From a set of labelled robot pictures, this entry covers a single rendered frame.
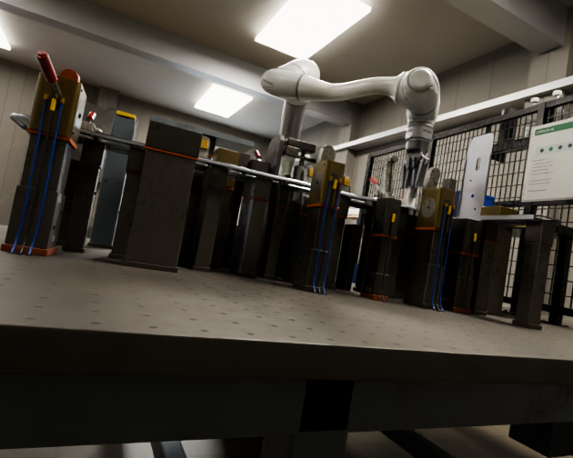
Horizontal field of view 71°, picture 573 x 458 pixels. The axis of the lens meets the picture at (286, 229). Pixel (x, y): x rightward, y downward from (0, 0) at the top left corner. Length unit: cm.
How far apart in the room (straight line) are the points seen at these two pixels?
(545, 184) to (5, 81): 760
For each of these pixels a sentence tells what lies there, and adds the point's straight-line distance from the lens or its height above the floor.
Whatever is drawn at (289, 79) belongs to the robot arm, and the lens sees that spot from 166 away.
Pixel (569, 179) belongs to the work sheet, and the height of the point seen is 122.
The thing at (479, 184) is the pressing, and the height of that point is 115.
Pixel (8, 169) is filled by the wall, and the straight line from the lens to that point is 787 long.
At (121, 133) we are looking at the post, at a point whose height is 109.
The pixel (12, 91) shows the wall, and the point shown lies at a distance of 808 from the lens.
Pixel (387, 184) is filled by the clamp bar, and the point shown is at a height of 111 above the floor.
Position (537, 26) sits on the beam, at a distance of 380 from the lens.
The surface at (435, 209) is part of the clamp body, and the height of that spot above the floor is 98.
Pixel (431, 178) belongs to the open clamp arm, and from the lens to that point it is 130.
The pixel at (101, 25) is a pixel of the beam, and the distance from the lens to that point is 520.
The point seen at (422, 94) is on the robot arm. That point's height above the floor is 132.
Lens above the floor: 79
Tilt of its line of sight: 3 degrees up
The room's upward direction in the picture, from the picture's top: 10 degrees clockwise
